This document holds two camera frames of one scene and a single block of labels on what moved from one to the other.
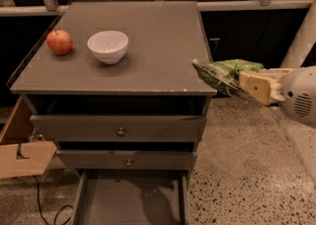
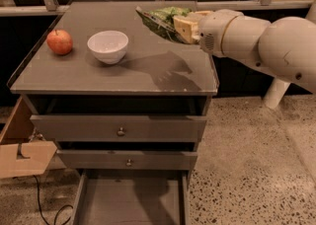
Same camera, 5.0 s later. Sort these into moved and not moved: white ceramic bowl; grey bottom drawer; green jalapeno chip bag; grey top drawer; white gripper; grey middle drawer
Moved: green jalapeno chip bag; white gripper
Not moved: grey bottom drawer; grey middle drawer; grey top drawer; white ceramic bowl
